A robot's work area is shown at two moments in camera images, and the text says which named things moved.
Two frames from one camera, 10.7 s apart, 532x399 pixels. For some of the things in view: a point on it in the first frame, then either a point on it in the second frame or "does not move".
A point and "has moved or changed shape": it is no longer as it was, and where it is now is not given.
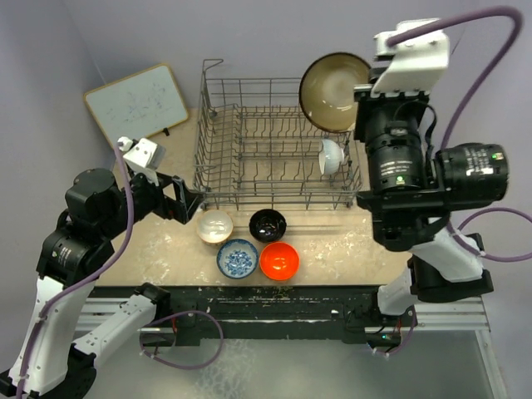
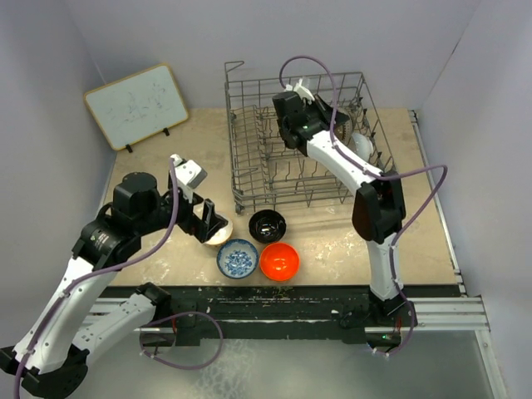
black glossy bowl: x=268 y=225 does not move
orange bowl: x=279 y=260 does not move
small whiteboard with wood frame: x=138 y=105 does not move
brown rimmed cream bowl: x=327 y=90 has moved or changed shape
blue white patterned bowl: x=237 y=258 does not move
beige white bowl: x=214 y=227 does not move
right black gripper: x=370 y=104 -> x=322 y=108
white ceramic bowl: x=331 y=157 has moved or changed shape
